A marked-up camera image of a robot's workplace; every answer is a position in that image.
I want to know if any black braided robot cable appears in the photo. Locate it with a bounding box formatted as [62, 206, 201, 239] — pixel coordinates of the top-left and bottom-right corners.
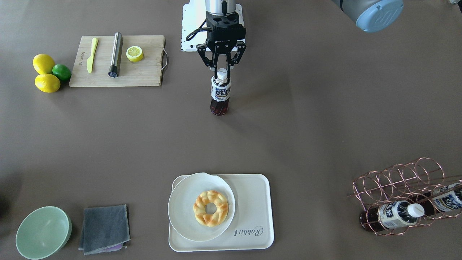
[186, 19, 213, 42]

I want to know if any copper wire bottle rack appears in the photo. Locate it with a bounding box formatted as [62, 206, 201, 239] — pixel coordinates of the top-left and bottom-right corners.
[353, 157, 461, 236]

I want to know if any braided ring donut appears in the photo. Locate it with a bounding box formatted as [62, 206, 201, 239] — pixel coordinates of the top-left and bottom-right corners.
[193, 190, 229, 227]

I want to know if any white round plate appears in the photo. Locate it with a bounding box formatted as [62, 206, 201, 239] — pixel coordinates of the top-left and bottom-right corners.
[168, 173, 235, 242]

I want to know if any tea bottle rack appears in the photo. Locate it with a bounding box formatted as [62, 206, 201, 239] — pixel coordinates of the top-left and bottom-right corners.
[359, 200, 425, 233]
[210, 68, 232, 116]
[416, 183, 462, 216]

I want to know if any yellow plastic knife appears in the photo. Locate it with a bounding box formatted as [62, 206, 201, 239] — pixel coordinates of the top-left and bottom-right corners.
[86, 37, 99, 74]

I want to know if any stainless steel muddler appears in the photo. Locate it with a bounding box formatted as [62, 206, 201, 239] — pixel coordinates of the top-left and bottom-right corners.
[108, 32, 123, 78]

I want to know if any bamboo cutting board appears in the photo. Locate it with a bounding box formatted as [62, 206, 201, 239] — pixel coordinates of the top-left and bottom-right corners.
[69, 35, 165, 87]

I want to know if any half lemon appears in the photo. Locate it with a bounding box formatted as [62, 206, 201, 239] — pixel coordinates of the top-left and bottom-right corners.
[126, 46, 144, 62]

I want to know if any whole yellow lemon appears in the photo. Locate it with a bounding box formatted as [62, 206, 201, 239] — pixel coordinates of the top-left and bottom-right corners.
[34, 74, 61, 93]
[32, 54, 56, 74]

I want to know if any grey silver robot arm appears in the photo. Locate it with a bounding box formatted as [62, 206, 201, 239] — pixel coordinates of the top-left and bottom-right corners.
[186, 0, 403, 81]

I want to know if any green lime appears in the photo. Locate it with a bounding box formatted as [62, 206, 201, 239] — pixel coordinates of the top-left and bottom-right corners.
[52, 64, 71, 81]

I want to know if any tea bottle front rack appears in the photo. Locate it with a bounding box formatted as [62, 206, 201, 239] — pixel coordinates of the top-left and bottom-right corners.
[359, 200, 425, 233]

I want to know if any grey folded cloth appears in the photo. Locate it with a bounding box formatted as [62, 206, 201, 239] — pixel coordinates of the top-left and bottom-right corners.
[79, 204, 131, 255]

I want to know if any tea bottle top rack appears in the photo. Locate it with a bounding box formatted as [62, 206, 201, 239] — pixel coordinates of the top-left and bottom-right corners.
[210, 68, 232, 116]

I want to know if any cream serving tray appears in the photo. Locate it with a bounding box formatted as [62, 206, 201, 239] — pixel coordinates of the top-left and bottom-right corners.
[169, 173, 274, 252]

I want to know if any upper whole yellow lemon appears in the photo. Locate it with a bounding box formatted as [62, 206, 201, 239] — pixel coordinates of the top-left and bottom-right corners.
[32, 54, 56, 74]

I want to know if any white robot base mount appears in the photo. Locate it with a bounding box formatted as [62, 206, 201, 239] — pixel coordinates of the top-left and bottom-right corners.
[180, 3, 246, 52]

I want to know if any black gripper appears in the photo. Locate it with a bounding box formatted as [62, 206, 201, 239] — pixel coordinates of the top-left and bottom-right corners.
[197, 12, 247, 78]

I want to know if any mint green bowl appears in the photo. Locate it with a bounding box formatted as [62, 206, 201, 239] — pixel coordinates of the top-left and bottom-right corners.
[16, 206, 72, 260]

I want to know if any lower whole yellow lemon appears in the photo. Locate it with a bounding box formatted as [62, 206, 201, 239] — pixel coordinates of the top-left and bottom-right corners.
[34, 74, 61, 93]

